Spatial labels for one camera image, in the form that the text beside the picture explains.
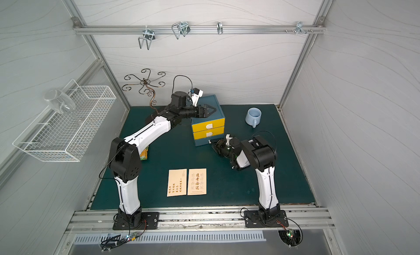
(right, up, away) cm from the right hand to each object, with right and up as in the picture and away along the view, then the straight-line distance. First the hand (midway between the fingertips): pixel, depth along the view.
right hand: (210, 141), depth 97 cm
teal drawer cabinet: (+2, +25, -2) cm, 25 cm away
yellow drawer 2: (-1, +6, -6) cm, 9 cm away
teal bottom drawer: (-3, +1, -1) cm, 3 cm away
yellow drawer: (-1, +10, -12) cm, 16 cm away
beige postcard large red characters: (-7, -20, -11) cm, 24 cm away
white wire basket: (-61, +6, -33) cm, 70 cm away
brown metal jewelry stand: (-36, +33, -7) cm, 50 cm away
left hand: (+2, +18, -14) cm, 23 cm away
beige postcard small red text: (-17, -20, -13) cm, 29 cm away
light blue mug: (+29, +15, +10) cm, 34 cm away
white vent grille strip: (-13, -38, -27) cm, 49 cm away
